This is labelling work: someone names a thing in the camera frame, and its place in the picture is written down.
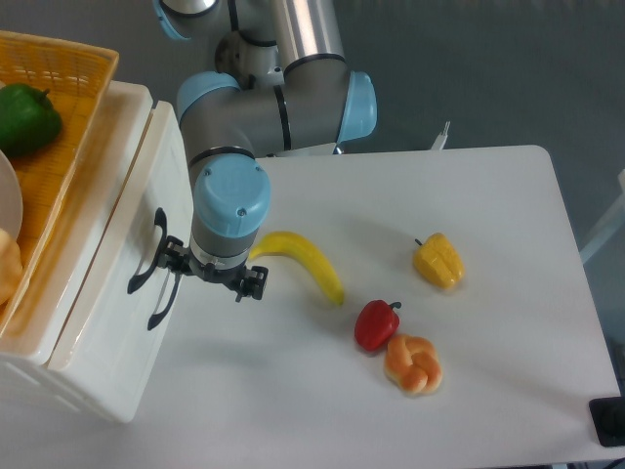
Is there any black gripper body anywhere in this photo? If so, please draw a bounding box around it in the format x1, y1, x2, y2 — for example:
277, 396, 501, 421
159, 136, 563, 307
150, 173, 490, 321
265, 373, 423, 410
158, 235, 269, 298

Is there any white drawer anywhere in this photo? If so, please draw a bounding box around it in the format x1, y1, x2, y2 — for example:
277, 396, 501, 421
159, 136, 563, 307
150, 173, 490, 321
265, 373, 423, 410
51, 102, 191, 397
82, 263, 182, 424

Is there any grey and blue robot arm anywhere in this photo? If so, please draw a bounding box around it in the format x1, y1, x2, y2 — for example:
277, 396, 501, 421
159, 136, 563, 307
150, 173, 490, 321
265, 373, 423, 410
153, 1, 377, 299

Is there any white drawer cabinet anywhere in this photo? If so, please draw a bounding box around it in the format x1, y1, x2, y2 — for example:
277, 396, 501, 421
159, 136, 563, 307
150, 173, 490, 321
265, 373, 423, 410
0, 80, 157, 424

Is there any yellow banana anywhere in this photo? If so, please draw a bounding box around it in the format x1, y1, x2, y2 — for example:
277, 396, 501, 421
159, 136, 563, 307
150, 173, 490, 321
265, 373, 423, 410
249, 231, 345, 306

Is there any red bell pepper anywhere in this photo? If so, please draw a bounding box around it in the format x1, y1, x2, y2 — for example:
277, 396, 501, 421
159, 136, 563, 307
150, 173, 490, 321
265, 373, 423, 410
354, 299, 401, 352

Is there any bread roll in basket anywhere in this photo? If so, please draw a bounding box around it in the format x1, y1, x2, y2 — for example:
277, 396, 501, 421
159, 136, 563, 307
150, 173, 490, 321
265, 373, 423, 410
0, 230, 23, 305

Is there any white plate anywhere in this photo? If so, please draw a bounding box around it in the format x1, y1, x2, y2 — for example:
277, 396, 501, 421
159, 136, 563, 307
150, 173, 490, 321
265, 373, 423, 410
0, 152, 23, 239

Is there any knotted bread roll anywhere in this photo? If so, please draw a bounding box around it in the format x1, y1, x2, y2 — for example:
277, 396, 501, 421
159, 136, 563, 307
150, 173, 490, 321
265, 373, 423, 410
384, 334, 443, 397

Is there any yellow bell pepper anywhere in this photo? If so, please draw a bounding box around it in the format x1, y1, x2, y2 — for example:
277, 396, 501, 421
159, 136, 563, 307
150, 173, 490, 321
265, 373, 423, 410
412, 233, 465, 289

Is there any green bell pepper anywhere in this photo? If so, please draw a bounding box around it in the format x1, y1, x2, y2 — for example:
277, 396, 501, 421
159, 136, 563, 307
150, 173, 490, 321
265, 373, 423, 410
1, 83, 63, 158

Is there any yellow woven basket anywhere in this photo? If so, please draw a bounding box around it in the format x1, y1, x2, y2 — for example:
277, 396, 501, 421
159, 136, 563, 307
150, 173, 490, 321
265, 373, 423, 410
1, 30, 119, 329

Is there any black device at edge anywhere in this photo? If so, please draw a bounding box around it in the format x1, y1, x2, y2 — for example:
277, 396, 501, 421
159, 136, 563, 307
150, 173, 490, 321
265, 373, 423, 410
589, 397, 624, 448

